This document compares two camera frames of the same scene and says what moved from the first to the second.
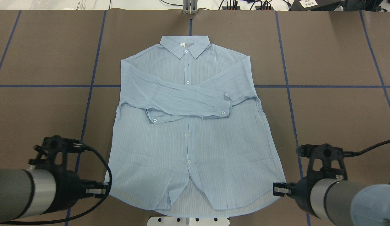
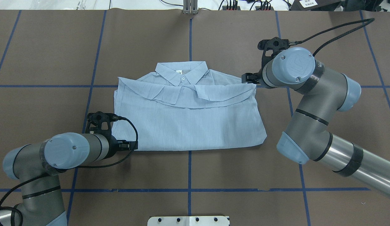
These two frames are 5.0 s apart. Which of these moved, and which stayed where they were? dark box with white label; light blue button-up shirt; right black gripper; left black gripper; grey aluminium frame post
Moved: right black gripper; light blue button-up shirt; left black gripper
Stayed: grey aluminium frame post; dark box with white label
